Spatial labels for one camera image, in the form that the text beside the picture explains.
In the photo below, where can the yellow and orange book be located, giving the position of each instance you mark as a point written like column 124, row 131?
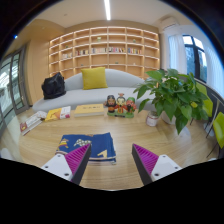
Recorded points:
column 56, row 114

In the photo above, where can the wooden wall shelf unit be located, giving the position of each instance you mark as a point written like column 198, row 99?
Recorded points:
column 100, row 60

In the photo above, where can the plain yellow book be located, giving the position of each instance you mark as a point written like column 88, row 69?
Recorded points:
column 89, row 109

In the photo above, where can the window with white curtain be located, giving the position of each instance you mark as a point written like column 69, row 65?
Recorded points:
column 191, row 56

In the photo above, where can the white chair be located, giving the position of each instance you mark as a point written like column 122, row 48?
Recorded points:
column 6, row 154

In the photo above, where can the grey curved sofa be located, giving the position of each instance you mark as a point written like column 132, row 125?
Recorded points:
column 86, row 96

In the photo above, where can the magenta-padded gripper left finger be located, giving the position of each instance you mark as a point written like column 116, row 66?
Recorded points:
column 60, row 165

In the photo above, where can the green potted plant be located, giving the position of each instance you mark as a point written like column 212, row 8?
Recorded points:
column 173, row 93

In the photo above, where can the yellow cushion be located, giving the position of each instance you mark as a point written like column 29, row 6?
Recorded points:
column 94, row 78

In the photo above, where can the small patterned white pouch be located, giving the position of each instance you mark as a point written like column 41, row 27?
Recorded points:
column 41, row 114

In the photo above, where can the red and white book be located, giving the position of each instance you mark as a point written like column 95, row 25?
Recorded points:
column 29, row 124

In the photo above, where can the grey-framed glass door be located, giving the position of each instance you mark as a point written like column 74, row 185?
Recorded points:
column 13, row 86

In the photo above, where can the long ceiling light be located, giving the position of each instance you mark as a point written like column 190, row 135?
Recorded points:
column 107, row 9

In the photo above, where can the green chair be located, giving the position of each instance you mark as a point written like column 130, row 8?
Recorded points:
column 219, row 128
column 208, row 103

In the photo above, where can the small white jar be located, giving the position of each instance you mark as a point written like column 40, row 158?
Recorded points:
column 152, row 119

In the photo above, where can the black bag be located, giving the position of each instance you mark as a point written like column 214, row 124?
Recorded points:
column 53, row 86

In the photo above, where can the colourful three-figure figurine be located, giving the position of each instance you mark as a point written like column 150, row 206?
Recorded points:
column 120, row 106

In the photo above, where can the blue animal-print towel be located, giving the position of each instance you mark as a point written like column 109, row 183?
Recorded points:
column 100, row 145

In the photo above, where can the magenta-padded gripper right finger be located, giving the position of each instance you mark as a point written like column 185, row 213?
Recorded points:
column 163, row 165

